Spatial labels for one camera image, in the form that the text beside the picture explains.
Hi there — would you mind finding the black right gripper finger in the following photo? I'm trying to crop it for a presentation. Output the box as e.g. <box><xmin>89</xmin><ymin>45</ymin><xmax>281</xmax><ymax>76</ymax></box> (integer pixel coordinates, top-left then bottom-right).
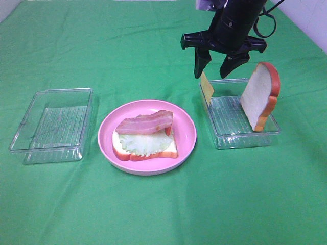
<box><xmin>220</xmin><ymin>53</ymin><xmax>249</xmax><ymax>78</ymax></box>
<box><xmin>194</xmin><ymin>47</ymin><xmax>212</xmax><ymax>79</ymax></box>

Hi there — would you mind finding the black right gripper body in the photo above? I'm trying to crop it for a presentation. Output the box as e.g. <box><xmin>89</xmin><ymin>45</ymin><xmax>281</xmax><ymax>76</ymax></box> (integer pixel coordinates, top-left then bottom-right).
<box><xmin>181</xmin><ymin>17</ymin><xmax>267</xmax><ymax>57</ymax></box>

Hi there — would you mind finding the yellow cheese slice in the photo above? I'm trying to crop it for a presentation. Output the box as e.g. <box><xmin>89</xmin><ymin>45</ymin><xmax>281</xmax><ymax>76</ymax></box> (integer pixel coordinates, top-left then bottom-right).
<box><xmin>200</xmin><ymin>72</ymin><xmax>214</xmax><ymax>107</ymax></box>

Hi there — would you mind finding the bread slice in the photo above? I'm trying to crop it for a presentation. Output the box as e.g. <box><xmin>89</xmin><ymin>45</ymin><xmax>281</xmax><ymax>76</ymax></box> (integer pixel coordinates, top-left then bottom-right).
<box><xmin>112</xmin><ymin>131</ymin><xmax>178</xmax><ymax>161</ymax></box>
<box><xmin>240</xmin><ymin>62</ymin><xmax>281</xmax><ymax>132</ymax></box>

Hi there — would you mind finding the bacon strip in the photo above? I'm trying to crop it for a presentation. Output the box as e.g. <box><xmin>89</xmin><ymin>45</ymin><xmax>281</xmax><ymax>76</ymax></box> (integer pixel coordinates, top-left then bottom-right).
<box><xmin>115</xmin><ymin>110</ymin><xmax>173</xmax><ymax>135</ymax></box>
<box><xmin>165</xmin><ymin>127</ymin><xmax>172</xmax><ymax>136</ymax></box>

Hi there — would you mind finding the green lettuce leaf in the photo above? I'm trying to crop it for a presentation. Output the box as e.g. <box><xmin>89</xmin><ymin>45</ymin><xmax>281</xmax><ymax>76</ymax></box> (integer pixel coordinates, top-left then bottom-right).
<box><xmin>112</xmin><ymin>130</ymin><xmax>178</xmax><ymax>157</ymax></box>

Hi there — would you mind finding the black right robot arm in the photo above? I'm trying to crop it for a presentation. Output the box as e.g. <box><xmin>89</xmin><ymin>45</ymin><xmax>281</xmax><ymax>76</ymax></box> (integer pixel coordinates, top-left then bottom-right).
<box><xmin>181</xmin><ymin>0</ymin><xmax>267</xmax><ymax>78</ymax></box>

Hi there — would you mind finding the right clear plastic container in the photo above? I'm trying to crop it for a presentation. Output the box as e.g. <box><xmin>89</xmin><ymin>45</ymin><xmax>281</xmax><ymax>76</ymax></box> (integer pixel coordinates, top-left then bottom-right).
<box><xmin>200</xmin><ymin>78</ymin><xmax>281</xmax><ymax>149</ymax></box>

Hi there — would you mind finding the clear plastic container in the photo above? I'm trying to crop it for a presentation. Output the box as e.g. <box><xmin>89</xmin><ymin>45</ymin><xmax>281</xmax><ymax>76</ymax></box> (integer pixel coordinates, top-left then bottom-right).
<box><xmin>9</xmin><ymin>88</ymin><xmax>93</xmax><ymax>164</ymax></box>
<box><xmin>200</xmin><ymin>78</ymin><xmax>281</xmax><ymax>149</ymax></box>

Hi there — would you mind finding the pink round plate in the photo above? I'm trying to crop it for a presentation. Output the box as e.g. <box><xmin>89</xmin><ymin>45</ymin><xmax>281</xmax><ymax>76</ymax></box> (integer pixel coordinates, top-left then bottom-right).
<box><xmin>98</xmin><ymin>99</ymin><xmax>197</xmax><ymax>176</ymax></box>

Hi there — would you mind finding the green tablecloth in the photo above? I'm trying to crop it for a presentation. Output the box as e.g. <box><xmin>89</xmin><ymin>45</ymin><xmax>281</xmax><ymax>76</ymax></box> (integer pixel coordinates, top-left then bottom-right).
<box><xmin>1</xmin><ymin>1</ymin><xmax>326</xmax><ymax>244</ymax></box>

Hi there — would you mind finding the left clear plastic container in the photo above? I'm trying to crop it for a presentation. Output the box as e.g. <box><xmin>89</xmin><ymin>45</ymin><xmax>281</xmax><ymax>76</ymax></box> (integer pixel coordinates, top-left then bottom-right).
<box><xmin>9</xmin><ymin>88</ymin><xmax>93</xmax><ymax>164</ymax></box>

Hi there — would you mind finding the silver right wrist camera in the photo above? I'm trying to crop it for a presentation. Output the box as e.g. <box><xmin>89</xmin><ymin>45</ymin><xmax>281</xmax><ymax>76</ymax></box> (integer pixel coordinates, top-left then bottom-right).
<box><xmin>196</xmin><ymin>0</ymin><xmax>217</xmax><ymax>11</ymax></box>

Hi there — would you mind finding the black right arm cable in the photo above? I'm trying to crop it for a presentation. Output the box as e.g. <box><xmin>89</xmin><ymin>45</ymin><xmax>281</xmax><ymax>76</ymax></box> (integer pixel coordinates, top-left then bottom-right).
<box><xmin>252</xmin><ymin>0</ymin><xmax>287</xmax><ymax>39</ymax></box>

